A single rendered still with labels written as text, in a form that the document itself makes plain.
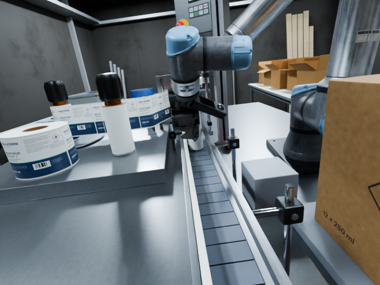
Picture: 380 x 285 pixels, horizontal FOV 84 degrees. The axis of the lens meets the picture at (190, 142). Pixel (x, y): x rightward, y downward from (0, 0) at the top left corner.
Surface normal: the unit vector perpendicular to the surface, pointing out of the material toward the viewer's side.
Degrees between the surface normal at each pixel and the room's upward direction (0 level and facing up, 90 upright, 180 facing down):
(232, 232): 0
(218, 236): 0
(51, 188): 90
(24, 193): 90
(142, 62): 90
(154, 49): 90
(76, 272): 0
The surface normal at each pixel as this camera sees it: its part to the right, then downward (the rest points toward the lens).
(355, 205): -0.99, 0.12
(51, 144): 0.80, 0.11
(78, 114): -0.04, 0.33
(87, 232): -0.11, -0.94
